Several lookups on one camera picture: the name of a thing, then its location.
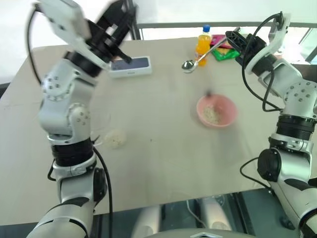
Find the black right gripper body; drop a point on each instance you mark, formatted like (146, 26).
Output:
(255, 47)

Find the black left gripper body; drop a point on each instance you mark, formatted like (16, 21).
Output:
(105, 41)

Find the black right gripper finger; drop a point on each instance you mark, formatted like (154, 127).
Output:
(240, 59)
(235, 39)

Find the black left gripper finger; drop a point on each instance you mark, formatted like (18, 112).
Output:
(125, 57)
(121, 15)

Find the metal spoon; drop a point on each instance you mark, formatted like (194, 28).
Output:
(189, 65)

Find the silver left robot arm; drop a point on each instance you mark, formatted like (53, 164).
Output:
(62, 99)

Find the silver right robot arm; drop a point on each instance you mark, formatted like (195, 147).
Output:
(294, 138)

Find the pink bowl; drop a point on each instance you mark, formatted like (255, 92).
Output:
(216, 111)

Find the oatmeal in pink bowl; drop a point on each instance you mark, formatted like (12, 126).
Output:
(212, 114)

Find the glass mug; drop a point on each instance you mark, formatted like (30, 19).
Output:
(109, 129)

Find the white phone box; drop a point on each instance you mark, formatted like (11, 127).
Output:
(131, 67)

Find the green snack packet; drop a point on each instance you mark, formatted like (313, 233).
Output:
(225, 53)

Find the pink snack packet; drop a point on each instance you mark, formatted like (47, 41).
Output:
(218, 39)

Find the black metal railing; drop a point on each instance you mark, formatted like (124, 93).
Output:
(223, 24)

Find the orange juice bottle blue cap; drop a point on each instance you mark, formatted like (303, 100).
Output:
(202, 48)

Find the silver robot legs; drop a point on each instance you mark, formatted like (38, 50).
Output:
(213, 215)

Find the grey robot torso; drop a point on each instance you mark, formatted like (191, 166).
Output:
(205, 233)

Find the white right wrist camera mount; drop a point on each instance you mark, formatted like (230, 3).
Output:
(278, 37)

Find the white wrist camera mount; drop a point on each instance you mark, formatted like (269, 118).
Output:
(278, 37)
(65, 23)

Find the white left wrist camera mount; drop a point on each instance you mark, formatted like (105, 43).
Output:
(65, 23)

